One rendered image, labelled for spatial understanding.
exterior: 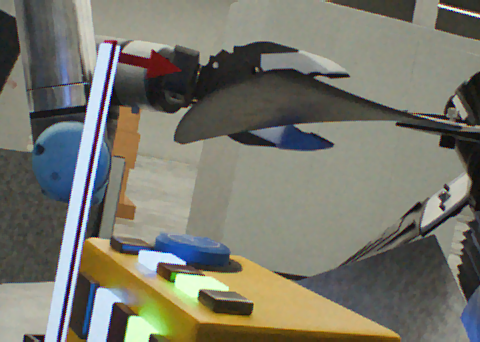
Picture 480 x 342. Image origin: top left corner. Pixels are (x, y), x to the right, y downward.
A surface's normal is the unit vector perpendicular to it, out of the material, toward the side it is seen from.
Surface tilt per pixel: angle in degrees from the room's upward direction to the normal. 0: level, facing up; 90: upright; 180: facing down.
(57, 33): 88
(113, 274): 90
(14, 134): 90
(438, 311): 55
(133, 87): 116
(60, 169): 90
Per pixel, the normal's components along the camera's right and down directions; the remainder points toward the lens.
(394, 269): -0.26, -0.59
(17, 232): 0.76, 0.18
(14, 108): 0.25, 0.10
